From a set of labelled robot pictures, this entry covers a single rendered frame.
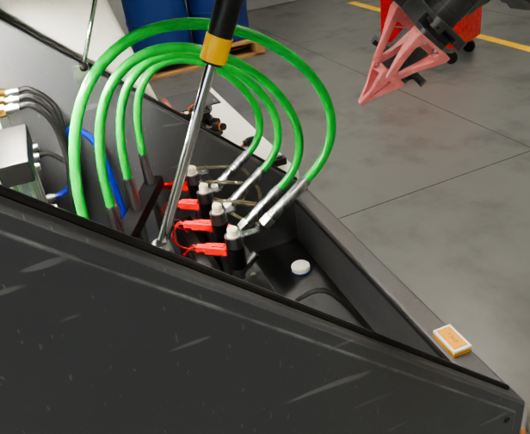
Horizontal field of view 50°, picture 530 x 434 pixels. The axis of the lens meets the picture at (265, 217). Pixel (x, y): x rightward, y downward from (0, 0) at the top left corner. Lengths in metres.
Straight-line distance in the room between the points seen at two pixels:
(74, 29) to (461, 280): 1.91
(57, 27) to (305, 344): 0.74
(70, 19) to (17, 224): 0.70
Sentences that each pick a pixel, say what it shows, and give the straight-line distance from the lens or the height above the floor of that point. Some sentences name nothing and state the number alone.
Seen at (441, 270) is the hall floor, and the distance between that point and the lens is 2.58.
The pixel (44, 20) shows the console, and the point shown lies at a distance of 1.08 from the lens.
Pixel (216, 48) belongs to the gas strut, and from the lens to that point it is 0.41.
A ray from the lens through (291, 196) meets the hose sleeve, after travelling 0.87.
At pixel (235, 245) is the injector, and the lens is 0.86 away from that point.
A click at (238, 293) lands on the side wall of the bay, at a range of 0.48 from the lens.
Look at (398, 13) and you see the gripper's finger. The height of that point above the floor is 1.38.
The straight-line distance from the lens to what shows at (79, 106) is 0.74.
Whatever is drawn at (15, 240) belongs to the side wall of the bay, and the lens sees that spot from 0.41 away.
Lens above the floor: 1.57
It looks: 32 degrees down
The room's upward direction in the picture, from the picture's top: 8 degrees counter-clockwise
